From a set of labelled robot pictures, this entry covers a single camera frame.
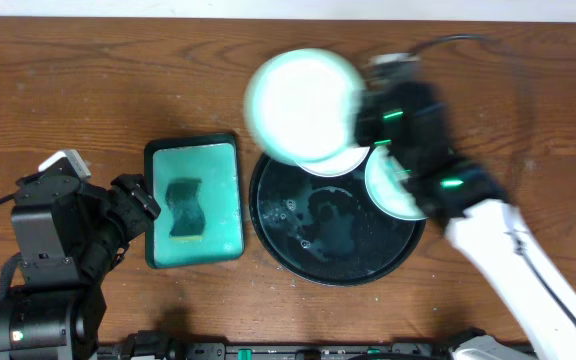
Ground pale green plate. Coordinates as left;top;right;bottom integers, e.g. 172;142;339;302
365;146;426;221
243;48;365;164

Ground white plate with green stain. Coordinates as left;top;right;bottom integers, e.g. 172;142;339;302
296;146;370;177

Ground dark green scrubbing sponge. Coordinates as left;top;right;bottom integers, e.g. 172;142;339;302
165;178;205;241

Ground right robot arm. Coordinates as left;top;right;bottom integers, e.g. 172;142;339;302
355;81;576;359

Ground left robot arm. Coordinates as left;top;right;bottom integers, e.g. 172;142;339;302
0;174;160;359

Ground round black tray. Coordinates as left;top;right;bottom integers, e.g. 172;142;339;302
249;154;425;286

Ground dark green rectangular soap tray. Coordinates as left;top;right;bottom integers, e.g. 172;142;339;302
144;133;245;269

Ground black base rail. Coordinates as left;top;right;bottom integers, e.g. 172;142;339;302
95;328;539;360

